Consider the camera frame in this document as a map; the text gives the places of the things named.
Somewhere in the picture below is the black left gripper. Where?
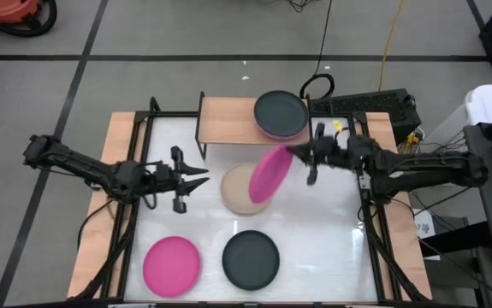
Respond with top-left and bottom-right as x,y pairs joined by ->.
145,145 -> 211,214

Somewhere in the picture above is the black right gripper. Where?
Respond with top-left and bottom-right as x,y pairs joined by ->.
287,122 -> 353,187

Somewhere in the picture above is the pink plate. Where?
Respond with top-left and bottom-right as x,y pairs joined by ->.
248,144 -> 294,204
142,235 -> 202,299

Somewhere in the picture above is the beige plate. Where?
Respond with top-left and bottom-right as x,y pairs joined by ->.
221,163 -> 272,216

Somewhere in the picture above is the dark grey plate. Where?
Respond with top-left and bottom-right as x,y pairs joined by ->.
222,229 -> 281,292
253,90 -> 310,139

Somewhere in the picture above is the wooden shelf with black legs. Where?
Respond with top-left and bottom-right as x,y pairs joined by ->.
193,91 -> 314,163

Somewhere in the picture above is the purple plate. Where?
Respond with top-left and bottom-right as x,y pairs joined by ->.
255,121 -> 311,141

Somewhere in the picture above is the yellow plug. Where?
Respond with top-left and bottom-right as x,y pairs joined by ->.
403,133 -> 421,151

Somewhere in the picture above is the white paper label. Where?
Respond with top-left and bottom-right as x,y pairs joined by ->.
412,208 -> 437,239

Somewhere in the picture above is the orange vacuum cleaner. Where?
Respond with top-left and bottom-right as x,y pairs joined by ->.
0,0 -> 41,25

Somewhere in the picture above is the black table frame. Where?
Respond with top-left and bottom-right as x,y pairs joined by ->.
73,96 -> 431,307

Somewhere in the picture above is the black looped floor cable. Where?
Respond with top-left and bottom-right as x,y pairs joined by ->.
299,0 -> 336,102

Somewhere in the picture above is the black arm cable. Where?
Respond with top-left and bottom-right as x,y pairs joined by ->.
76,198 -> 115,253

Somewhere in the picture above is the yellow floor cable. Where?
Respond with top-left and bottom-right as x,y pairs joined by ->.
377,0 -> 407,92

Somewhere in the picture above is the black vacuum hose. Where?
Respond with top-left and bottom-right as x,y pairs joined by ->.
0,0 -> 58,39

